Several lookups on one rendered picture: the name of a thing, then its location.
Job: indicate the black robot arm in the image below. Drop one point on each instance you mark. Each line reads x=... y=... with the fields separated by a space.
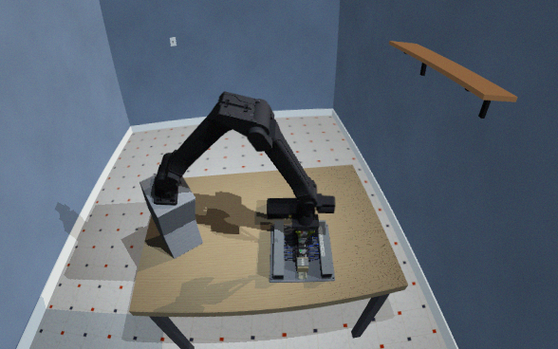
x=254 y=119

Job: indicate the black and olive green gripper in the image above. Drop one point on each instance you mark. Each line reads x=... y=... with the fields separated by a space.
x=305 y=223

